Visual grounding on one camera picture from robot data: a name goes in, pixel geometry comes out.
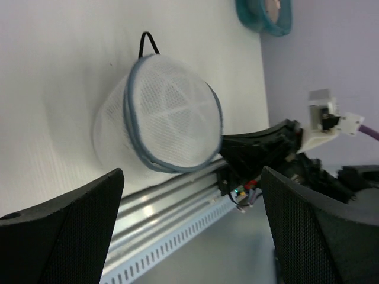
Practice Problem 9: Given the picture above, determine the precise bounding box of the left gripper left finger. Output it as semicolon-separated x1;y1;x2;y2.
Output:
1;169;124;283

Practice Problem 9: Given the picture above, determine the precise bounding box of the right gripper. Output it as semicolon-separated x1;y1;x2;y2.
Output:
221;119;355;201

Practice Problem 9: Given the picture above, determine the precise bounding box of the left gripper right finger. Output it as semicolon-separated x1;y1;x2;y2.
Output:
261;167;378;283

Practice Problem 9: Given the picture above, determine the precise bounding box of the white mesh laundry bag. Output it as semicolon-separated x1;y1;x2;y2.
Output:
93;31;223;175

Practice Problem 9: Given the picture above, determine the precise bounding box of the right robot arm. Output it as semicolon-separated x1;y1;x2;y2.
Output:
218;120;378;206

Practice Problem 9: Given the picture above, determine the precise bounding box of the pink bra pile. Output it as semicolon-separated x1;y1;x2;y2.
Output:
265;0;281;23

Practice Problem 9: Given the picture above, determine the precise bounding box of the teal plastic basket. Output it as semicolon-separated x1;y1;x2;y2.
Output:
235;0;293;37

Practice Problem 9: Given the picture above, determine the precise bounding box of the white slotted cable duct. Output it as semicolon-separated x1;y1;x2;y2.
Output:
100;197;235;283

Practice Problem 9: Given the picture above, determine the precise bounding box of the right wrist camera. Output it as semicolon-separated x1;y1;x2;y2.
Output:
298;89;364;153

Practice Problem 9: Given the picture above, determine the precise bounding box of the aluminium front rail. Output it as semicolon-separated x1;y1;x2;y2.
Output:
108;159;226;256

